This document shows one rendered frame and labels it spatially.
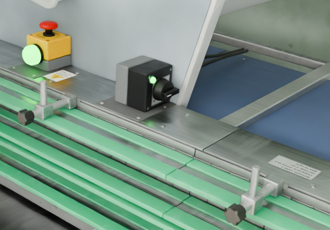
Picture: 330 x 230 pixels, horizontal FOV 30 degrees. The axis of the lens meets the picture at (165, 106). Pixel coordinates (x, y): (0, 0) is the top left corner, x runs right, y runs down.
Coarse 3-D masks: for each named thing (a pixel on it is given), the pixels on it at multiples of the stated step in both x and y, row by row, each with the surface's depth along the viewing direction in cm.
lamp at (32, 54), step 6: (24, 48) 133; (30, 48) 132; (36, 48) 132; (24, 54) 133; (30, 54) 132; (36, 54) 132; (42, 54) 133; (24, 60) 134; (30, 60) 132; (36, 60) 132; (42, 60) 134
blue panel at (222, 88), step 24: (216, 48) 164; (216, 72) 147; (240, 72) 148; (264, 72) 149; (288, 72) 150; (192, 96) 132; (216, 96) 133; (240, 96) 134; (312, 96) 137; (264, 120) 123; (288, 120) 124; (312, 120) 125; (288, 144) 114; (312, 144) 114
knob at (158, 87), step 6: (162, 78) 118; (156, 84) 117; (162, 84) 116; (168, 84) 117; (156, 90) 117; (162, 90) 116; (168, 90) 117; (174, 90) 117; (156, 96) 117; (162, 96) 116; (168, 96) 116
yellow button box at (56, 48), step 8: (40, 32) 137; (56, 32) 138; (32, 40) 134; (40, 40) 132; (48, 40) 132; (56, 40) 133; (64, 40) 135; (48, 48) 132; (56, 48) 134; (64, 48) 136; (48, 56) 133; (56, 56) 135; (64, 56) 137; (40, 64) 135; (48, 64) 133; (56, 64) 135; (64, 64) 137
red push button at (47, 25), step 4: (40, 24) 134; (44, 24) 133; (48, 24) 133; (52, 24) 134; (56, 24) 134; (44, 28) 133; (48, 28) 133; (52, 28) 133; (48, 32) 135; (52, 32) 135
